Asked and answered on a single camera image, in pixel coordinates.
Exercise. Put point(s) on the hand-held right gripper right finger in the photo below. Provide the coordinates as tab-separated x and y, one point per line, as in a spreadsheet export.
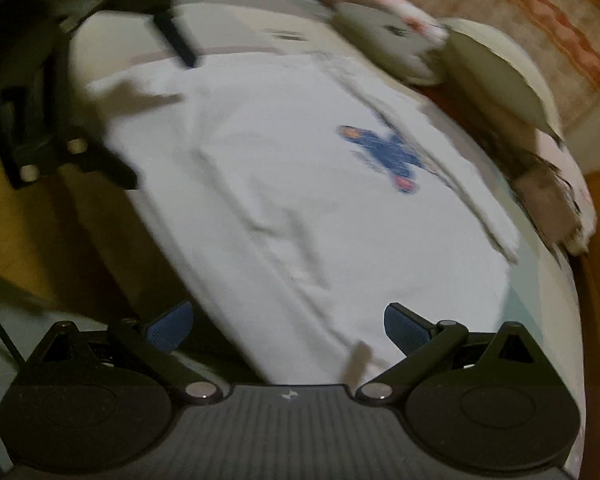
407	327

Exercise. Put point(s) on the grey round cushion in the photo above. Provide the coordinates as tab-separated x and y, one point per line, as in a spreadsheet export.
385	45

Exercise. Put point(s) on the pink floral pillow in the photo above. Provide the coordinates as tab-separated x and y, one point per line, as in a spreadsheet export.
577	185

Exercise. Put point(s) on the pink handbag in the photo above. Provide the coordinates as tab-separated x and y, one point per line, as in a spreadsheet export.
545	205

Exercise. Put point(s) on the white printed sweatshirt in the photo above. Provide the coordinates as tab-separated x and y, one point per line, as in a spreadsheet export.
280	185

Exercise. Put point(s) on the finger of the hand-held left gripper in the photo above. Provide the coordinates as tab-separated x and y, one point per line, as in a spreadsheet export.
177	40
112	167

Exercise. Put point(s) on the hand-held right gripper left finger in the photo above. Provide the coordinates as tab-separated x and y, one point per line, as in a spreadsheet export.
170	327

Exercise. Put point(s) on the large cream pillow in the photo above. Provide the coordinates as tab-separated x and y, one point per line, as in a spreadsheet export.
500	80

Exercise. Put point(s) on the patterned curtain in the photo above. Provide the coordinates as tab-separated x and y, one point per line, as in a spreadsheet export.
530	15

